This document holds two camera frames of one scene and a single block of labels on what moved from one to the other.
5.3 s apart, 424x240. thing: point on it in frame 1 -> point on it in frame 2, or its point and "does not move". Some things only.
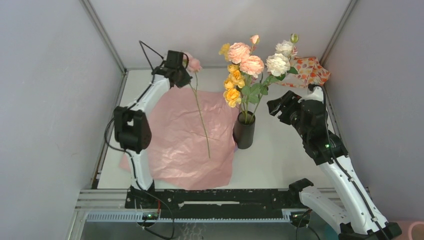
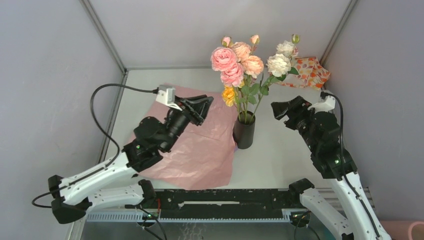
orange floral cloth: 309,71 does not move
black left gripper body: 184,78 -> 175,124
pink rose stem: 195,91 -> 224,59
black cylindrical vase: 244,129 does not move
